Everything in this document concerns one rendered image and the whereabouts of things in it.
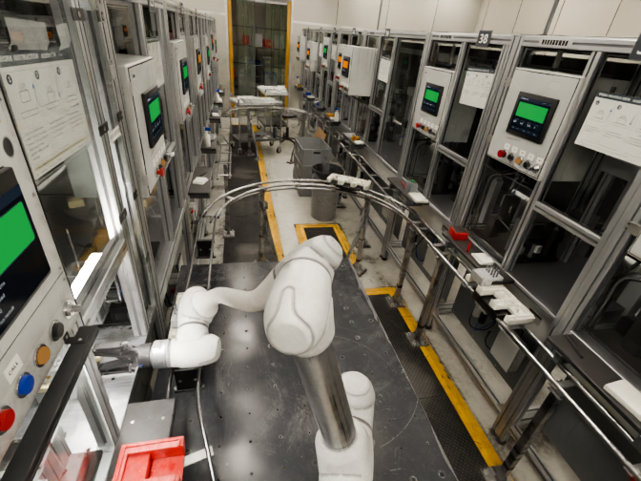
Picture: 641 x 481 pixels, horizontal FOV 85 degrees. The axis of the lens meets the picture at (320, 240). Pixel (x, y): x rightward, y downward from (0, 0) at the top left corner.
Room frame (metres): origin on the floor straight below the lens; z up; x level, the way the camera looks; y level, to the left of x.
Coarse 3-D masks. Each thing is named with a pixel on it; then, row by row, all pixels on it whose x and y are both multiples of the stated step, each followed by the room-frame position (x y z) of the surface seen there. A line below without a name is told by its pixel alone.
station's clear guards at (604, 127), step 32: (544, 64) 1.92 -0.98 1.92; (576, 64) 1.75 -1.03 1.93; (608, 64) 1.61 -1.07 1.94; (640, 64) 1.48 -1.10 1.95; (608, 96) 1.54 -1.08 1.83; (640, 96) 1.42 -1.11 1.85; (576, 128) 1.62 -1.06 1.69; (608, 128) 1.48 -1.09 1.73; (640, 128) 1.37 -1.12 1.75; (576, 160) 1.55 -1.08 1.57; (608, 160) 1.42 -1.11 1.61; (640, 160) 1.31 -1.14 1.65; (480, 192) 2.05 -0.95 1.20; (512, 192) 1.81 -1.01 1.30; (576, 192) 1.48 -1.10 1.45; (608, 192) 1.36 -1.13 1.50; (480, 224) 1.96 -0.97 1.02; (512, 224) 1.73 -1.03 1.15; (544, 224) 2.28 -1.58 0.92; (608, 224) 1.30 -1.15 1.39
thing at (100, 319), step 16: (96, 0) 1.09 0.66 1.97; (112, 80) 1.10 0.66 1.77; (128, 144) 1.13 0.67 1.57; (128, 160) 1.10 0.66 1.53; (144, 240) 1.10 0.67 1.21; (112, 304) 0.97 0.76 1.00; (96, 320) 0.94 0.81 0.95; (112, 320) 0.95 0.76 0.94; (128, 320) 0.97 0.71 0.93; (160, 320) 1.12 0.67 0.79; (160, 336) 1.09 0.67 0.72; (144, 400) 0.89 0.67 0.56
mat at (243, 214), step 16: (240, 128) 7.79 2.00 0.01; (256, 128) 7.96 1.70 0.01; (240, 144) 6.56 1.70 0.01; (240, 160) 5.63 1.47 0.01; (256, 160) 5.71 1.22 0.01; (240, 176) 4.94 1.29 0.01; (256, 176) 5.01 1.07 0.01; (240, 192) 4.35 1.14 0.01; (256, 192) 4.40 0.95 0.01; (240, 208) 3.86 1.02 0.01; (256, 208) 3.90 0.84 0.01; (272, 208) 3.96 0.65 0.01; (240, 224) 3.45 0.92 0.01; (256, 224) 3.49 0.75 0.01; (272, 224) 3.53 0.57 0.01; (224, 240) 3.07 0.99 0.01; (240, 240) 3.11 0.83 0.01; (256, 240) 3.14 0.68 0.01; (224, 256) 2.80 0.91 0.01; (240, 256) 2.82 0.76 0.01; (256, 256) 2.85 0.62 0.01; (272, 256) 2.88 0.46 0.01
